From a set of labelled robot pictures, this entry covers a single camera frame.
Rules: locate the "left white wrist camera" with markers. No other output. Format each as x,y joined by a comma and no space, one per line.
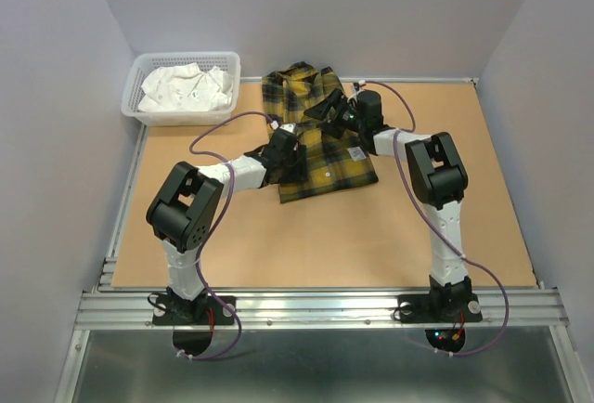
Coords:
288,127

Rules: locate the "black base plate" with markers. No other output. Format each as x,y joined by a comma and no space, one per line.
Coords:
420,308
170,310

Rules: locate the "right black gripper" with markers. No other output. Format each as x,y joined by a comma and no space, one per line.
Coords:
320,110

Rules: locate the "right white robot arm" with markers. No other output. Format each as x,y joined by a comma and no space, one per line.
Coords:
436,182

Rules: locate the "yellow plaid long sleeve shirt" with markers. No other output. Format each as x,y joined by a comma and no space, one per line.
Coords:
333,164

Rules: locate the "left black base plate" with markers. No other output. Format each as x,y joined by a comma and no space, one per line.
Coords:
170,310

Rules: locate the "white perforated plastic basket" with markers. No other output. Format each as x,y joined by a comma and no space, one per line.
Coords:
145,64

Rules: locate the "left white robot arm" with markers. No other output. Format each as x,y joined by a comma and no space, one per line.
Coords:
190,205

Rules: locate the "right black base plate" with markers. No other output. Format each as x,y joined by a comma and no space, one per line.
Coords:
420,308

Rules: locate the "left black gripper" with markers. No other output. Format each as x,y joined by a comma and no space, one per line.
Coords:
298,173

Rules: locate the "aluminium mounting rail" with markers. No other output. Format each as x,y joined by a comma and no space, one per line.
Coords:
308,309

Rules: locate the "white long sleeve shirt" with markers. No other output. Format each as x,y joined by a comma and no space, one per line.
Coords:
186,88

